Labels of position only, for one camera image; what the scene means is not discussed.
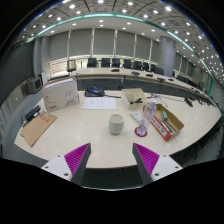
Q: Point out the flat brown cardboard sheet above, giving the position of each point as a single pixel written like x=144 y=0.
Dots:
x=38 y=128

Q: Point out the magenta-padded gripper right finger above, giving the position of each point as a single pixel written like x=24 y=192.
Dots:
x=148 y=160

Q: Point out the white paper sheet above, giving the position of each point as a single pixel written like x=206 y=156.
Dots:
x=99 y=103

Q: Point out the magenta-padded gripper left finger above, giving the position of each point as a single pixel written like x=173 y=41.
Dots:
x=75 y=160

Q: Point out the white cardboard box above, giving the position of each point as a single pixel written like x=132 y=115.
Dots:
x=60 y=95

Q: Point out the black desk phone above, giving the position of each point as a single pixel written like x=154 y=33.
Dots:
x=94 y=90

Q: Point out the white rectangular remote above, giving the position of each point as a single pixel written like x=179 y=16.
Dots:
x=136 y=116

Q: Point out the small beige open box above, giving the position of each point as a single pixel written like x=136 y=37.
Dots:
x=128 y=100

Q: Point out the clear plastic water bottle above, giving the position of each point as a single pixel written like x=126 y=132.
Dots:
x=147 y=116

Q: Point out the black office chairs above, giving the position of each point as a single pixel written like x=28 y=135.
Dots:
x=116 y=62

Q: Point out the grey-green eraser block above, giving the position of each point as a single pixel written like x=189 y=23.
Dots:
x=164 y=115

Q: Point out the white ceramic mug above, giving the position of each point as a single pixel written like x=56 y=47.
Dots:
x=116 y=125

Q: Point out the ceiling lights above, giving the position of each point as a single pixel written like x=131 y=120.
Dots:
x=100 y=1

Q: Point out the black power strip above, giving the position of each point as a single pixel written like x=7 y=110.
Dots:
x=32 y=113

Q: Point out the grey boxy monitor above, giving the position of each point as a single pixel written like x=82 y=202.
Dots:
x=34 y=85

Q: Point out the open cardboard box red side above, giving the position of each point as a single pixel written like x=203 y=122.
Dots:
x=175 y=125

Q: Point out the flat round red coaster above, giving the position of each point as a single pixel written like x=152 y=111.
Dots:
x=137 y=133

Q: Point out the black marker pen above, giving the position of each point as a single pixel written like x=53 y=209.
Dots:
x=167 y=126

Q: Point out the small black tool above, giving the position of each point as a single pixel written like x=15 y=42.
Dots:
x=136 y=100

